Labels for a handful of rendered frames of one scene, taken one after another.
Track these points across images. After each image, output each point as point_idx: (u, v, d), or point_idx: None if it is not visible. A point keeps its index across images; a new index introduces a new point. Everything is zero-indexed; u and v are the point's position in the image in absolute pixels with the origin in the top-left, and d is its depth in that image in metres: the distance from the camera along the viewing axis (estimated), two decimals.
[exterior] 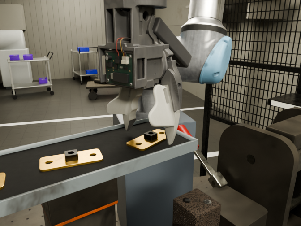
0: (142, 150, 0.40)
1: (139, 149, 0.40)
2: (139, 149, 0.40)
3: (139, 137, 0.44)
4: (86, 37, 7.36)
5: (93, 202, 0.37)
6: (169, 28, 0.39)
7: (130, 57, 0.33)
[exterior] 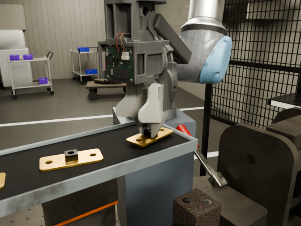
0: (142, 146, 0.40)
1: (139, 145, 0.40)
2: (139, 145, 0.40)
3: (139, 133, 0.44)
4: (86, 37, 7.36)
5: (93, 202, 0.37)
6: (169, 24, 0.38)
7: (130, 52, 0.33)
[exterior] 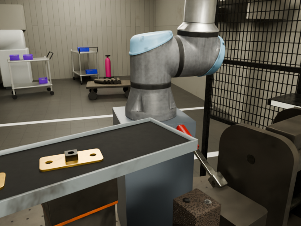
0: None
1: None
2: None
3: None
4: (86, 37, 7.36)
5: (93, 202, 0.37)
6: None
7: None
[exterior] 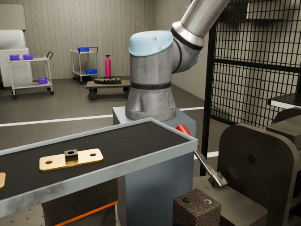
0: None
1: None
2: None
3: None
4: (86, 37, 7.36)
5: (93, 202, 0.37)
6: None
7: None
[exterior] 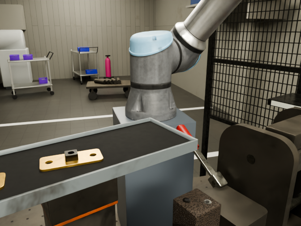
0: None
1: None
2: None
3: None
4: (86, 37, 7.36)
5: (93, 202, 0.37)
6: None
7: None
